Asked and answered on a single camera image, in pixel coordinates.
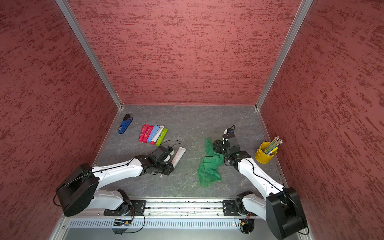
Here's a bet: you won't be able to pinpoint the green microfiber cloth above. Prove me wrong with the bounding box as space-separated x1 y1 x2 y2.
197 138 224 188

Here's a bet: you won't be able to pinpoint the yellow cup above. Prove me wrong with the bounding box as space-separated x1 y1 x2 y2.
255 142 278 164

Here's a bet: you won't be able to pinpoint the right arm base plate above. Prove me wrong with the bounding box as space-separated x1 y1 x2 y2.
223 199 266 219

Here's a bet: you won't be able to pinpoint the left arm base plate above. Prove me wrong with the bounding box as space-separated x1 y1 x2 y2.
104 200 147 216

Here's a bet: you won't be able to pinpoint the blue toothpaste tube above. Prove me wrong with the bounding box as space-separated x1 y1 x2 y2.
147 125 160 143

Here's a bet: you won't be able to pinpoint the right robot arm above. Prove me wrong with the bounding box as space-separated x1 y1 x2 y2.
214 129 309 240

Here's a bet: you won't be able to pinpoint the white tube pink cap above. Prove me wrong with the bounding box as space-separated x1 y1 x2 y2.
150 126 164 145

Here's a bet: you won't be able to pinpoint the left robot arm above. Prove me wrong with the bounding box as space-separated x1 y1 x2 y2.
53 146 181 217

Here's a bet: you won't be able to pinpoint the left corner aluminium profile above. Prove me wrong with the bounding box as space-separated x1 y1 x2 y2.
56 0 123 111

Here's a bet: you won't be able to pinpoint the right corner aluminium profile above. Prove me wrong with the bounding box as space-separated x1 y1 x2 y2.
256 0 313 112

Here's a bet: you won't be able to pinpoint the lime green toothpaste tube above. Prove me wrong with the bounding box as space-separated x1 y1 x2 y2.
156 129 169 146

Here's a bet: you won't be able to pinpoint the white tube orange cap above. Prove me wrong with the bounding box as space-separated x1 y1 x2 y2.
171 147 186 168

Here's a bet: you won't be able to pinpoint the pencils in cup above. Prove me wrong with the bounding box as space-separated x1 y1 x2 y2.
263 136 283 155

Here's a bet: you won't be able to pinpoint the pink toothpaste tube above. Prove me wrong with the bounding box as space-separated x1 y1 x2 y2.
143 126 154 143
139 125 149 142

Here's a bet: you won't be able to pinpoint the corner aluminium profile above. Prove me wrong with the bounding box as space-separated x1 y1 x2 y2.
256 0 313 112
56 0 123 111

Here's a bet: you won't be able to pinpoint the blue stapler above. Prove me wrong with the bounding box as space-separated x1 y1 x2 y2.
118 114 133 134

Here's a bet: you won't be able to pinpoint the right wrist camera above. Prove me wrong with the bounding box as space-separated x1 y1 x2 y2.
223 128 236 141

